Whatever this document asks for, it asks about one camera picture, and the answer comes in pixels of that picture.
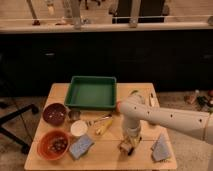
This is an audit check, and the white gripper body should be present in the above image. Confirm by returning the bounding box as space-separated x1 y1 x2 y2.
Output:
118 135 142 156

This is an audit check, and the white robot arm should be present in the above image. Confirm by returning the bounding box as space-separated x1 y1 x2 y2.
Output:
117 93 213 145

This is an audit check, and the blue sponge eraser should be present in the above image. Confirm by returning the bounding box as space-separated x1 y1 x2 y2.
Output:
69 134 94 160

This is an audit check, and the yellow corn toy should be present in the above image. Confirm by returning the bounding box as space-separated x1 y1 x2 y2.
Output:
95 119 113 135

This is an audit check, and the white round cup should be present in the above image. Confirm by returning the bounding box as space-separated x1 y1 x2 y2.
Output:
70 120 88 137

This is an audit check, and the small metal cup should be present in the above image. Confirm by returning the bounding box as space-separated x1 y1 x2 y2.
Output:
68 109 81 121

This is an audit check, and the wooden table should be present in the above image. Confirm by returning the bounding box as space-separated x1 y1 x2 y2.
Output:
24 83 177 171

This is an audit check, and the green plastic tray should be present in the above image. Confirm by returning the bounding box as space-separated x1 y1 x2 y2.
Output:
64 76 117 110

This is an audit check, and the orange bowl with food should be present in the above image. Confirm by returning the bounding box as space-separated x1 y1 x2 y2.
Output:
37 130 70 161

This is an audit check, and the bottle on floor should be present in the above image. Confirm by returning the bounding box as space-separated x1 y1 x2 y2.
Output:
186 90 200 104

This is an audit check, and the dark red bowl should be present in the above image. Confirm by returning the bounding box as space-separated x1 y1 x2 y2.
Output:
42 103 67 126

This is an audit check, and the black cabinet counter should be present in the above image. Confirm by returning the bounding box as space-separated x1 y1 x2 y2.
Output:
0 26 213 97

